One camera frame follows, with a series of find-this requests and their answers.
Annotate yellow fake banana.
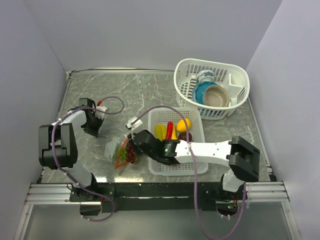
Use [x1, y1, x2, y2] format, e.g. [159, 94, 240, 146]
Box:
[170, 125, 178, 140]

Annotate dark red fake plum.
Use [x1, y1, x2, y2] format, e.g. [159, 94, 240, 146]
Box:
[178, 132, 193, 142]

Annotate red fake pepper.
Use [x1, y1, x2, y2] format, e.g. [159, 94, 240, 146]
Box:
[165, 121, 174, 140]

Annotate yellow fake lemon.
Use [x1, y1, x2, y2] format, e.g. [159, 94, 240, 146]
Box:
[176, 118, 192, 133]

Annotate purple fake grapes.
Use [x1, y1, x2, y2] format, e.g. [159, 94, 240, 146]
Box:
[125, 142, 139, 164]

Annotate clear zip top bag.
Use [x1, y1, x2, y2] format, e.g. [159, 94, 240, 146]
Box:
[104, 137, 131, 169]

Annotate white perforated rectangular basket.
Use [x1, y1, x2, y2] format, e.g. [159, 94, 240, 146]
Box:
[147, 107, 205, 177]

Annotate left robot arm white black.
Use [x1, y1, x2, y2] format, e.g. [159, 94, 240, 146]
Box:
[38, 98, 108, 201]

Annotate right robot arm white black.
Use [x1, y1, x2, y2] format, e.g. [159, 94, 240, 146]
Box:
[127, 130, 260, 199]

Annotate green fake lettuce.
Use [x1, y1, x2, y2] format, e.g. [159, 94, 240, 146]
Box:
[112, 146, 127, 164]

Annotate teal bowl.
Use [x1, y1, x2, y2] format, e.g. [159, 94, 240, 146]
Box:
[192, 81, 217, 105]

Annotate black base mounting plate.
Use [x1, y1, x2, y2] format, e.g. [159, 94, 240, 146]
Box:
[69, 182, 247, 217]

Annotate beige bowl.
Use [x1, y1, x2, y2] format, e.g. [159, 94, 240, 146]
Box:
[203, 85, 230, 108]

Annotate blue white porcelain cup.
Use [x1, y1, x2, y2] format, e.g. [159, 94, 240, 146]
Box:
[195, 69, 216, 84]

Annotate white oval dish rack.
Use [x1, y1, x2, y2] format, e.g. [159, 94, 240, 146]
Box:
[173, 58, 250, 120]

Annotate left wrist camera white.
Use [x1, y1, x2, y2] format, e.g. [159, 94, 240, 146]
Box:
[95, 105, 108, 120]

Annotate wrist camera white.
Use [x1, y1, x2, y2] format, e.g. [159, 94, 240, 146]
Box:
[95, 105, 108, 120]
[125, 116, 144, 132]

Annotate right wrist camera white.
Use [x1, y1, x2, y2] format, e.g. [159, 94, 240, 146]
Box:
[125, 116, 144, 132]

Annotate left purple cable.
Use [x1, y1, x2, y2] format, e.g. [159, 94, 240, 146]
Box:
[51, 96, 125, 223]

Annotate purple cable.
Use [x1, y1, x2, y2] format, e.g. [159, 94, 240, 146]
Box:
[129, 105, 248, 240]
[51, 96, 125, 223]

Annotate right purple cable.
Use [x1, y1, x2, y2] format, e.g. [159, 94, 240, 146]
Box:
[129, 105, 248, 240]

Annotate aluminium frame rail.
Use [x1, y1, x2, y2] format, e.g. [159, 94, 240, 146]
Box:
[24, 182, 290, 205]

